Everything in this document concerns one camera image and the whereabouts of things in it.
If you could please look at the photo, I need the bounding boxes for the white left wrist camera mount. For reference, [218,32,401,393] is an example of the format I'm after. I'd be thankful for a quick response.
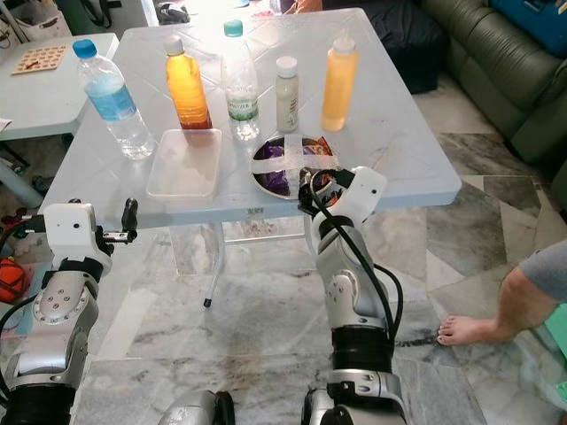
[44,203,112,271]

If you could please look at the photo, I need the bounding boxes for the orange ball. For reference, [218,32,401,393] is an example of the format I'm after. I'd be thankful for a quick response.
[0,257,26,304]

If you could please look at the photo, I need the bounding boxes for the light blue plastic folding table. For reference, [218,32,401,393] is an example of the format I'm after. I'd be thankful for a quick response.
[40,7,463,311]

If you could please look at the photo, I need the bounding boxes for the green leather sofa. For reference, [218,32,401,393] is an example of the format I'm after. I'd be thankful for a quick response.
[421,0,567,165]

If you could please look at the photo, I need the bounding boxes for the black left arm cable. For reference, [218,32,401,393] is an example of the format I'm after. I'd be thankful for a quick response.
[0,217,54,408]

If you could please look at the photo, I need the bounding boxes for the small cream bottle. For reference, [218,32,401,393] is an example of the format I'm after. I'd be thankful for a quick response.
[275,56,300,134]

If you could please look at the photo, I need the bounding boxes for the white bag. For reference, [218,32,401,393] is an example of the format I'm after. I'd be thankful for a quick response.
[9,0,72,41]

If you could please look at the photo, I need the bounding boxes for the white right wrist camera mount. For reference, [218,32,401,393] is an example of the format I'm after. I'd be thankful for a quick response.
[337,166,389,227]

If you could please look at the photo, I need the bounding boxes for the orange squeeze bottle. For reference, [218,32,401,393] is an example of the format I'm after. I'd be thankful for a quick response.
[321,29,361,134]

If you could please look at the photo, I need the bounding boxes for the grey robot left leg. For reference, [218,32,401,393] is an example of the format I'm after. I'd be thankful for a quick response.
[159,390,236,425]

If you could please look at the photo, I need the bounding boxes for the clear plastic container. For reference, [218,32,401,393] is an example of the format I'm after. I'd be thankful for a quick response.
[146,128,224,199]

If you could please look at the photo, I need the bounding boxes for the small light blue table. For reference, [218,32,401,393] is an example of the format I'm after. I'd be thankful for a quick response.
[0,34,120,209]

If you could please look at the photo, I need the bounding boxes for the blue case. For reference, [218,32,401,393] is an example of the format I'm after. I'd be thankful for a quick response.
[487,0,567,58]

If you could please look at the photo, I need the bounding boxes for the blue cap water bottle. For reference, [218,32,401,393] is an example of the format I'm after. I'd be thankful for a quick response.
[73,38,156,160]

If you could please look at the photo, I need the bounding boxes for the green cap clear bottle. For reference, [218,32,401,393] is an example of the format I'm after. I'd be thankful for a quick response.
[220,19,260,143]

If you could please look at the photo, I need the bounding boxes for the person bare leg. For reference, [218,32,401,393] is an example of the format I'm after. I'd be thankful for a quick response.
[439,239,567,348]

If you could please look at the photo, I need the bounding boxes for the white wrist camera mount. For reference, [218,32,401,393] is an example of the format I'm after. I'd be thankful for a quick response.
[337,166,389,227]
[44,203,112,271]

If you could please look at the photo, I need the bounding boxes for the wooden game board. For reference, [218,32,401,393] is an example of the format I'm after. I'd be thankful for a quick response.
[35,46,94,74]

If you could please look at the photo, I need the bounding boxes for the brown tea bottle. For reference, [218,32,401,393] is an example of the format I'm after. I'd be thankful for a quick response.
[164,35,214,132]

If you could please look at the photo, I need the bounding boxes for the taped steel plate with food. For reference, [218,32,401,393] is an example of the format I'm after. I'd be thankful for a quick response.
[250,135,339,199]

